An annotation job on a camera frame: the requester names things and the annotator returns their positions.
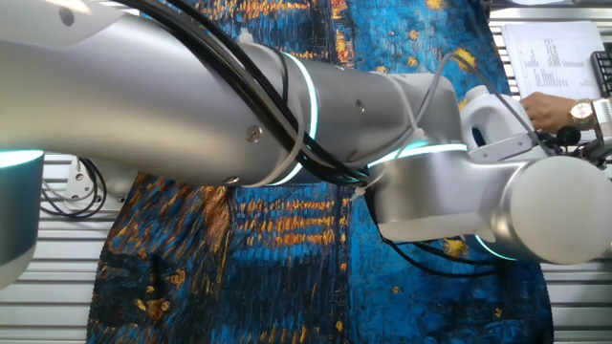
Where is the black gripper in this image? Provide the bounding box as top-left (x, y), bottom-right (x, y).
top-left (538, 125), bottom-right (582, 157)

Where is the white plastic jug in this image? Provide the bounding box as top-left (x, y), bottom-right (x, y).
top-left (459, 84), bottom-right (536, 155)

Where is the person bare hand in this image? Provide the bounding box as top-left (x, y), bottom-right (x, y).
top-left (519, 91), bottom-right (574, 135)

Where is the gold wristwatch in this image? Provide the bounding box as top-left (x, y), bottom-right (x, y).
top-left (567, 97), bottom-right (598, 133)

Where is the black keyboard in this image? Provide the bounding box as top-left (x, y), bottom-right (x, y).
top-left (590, 50), bottom-right (612, 99)

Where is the printed white paper sheet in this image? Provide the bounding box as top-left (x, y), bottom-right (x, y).
top-left (499, 21), bottom-right (606, 101)

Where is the starry night painted tablecloth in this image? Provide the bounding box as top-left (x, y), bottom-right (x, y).
top-left (85, 0), bottom-right (556, 344)

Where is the ribbed silver camera box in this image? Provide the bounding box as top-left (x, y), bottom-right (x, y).
top-left (591, 95), bottom-right (612, 140)

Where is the grey wrist camera mount plate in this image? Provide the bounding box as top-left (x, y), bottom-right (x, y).
top-left (467, 132), bottom-right (549, 164)

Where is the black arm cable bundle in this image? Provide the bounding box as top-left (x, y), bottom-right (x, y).
top-left (121, 0), bottom-right (503, 278)

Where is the black base cable loop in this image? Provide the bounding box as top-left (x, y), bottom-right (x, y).
top-left (40, 157), bottom-right (109, 221)

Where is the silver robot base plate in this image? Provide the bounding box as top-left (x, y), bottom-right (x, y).
top-left (63, 156), bottom-right (141, 212)

